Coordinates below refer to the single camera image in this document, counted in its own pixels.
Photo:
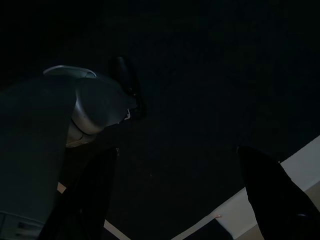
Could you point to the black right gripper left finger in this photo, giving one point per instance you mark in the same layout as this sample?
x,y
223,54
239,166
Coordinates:
x,y
82,200

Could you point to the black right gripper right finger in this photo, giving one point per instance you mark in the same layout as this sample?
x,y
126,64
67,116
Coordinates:
x,y
275,200

